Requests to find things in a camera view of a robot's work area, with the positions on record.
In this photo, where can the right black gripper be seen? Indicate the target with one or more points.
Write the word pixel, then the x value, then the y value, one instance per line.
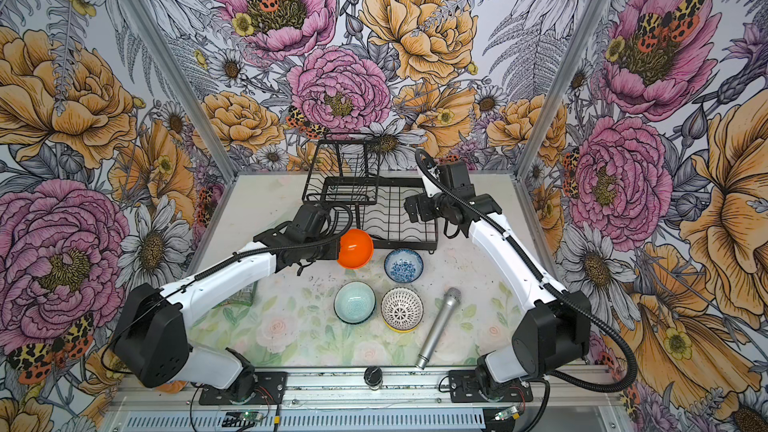
pixel 423 202

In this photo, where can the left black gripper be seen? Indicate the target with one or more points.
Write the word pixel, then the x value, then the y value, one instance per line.
pixel 330 255

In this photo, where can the orange plastic bowl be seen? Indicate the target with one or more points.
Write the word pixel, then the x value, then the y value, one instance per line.
pixel 356 249

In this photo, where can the mint green ceramic bowl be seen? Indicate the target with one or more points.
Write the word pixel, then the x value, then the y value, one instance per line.
pixel 354 303

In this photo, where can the blue floral ceramic bowl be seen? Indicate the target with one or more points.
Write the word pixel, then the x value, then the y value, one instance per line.
pixel 403 265

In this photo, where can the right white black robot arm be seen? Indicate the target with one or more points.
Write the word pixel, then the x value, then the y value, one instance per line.
pixel 555 327

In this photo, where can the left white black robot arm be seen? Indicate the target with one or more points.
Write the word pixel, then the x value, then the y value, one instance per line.
pixel 151 339

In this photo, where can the green snack packet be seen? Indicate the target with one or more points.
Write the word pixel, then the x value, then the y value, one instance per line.
pixel 245 296

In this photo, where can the silver microphone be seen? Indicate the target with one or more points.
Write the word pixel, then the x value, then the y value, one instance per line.
pixel 451 302

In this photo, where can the white patterned yellow bowl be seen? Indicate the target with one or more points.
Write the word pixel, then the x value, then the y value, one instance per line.
pixel 402 309

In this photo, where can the green circuit board left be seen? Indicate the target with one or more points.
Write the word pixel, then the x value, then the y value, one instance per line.
pixel 242 420

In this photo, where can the green circuit board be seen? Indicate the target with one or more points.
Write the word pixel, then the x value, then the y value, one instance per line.
pixel 509 413
pixel 242 420

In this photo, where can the green circuit board right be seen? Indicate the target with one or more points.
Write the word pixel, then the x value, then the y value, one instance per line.
pixel 509 413

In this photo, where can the black wire dish rack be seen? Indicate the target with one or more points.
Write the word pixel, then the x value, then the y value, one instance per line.
pixel 352 172

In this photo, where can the black knob on rail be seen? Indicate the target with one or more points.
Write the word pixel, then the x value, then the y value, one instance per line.
pixel 373 377

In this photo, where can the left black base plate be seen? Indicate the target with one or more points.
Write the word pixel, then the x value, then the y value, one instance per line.
pixel 258 388

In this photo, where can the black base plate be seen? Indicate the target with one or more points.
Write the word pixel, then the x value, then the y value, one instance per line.
pixel 465 387
pixel 258 388

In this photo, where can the aluminium front rail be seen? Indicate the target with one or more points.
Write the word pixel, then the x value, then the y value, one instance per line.
pixel 337 399

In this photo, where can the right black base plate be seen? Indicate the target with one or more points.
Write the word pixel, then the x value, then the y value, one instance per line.
pixel 465 387

